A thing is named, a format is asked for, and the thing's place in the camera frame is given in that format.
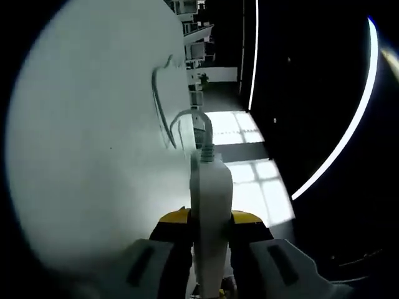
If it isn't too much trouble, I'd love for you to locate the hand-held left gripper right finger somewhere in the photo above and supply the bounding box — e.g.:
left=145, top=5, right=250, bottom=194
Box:
left=229, top=210, right=355, bottom=299

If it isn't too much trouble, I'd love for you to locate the large bright window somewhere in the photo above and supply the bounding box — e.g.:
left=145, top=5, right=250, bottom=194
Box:
left=224, top=158, right=296, bottom=229

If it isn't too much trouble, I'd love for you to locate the long curved ceiling light strip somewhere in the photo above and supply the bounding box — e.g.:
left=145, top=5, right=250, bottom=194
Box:
left=291, top=17, right=380, bottom=201

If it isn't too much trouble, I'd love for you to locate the white power strip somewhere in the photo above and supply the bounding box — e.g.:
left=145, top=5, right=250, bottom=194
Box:
left=189, top=148, right=234, bottom=299

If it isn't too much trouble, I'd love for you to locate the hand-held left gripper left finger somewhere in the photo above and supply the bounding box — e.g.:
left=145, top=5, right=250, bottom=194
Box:
left=93, top=207, right=193, bottom=299

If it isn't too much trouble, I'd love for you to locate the group of white office desks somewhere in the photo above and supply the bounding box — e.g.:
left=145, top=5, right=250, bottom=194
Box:
left=173, top=0, right=216, bottom=110

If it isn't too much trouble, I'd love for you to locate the white power strip cable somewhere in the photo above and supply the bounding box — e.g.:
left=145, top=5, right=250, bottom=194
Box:
left=151, top=54, right=216, bottom=163

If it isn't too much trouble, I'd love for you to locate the straight ceiling light strip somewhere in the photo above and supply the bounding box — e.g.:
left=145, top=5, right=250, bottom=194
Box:
left=247, top=0, right=260, bottom=112

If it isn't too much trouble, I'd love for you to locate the small bright window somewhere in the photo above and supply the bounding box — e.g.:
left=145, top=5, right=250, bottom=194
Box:
left=206, top=110, right=264, bottom=146

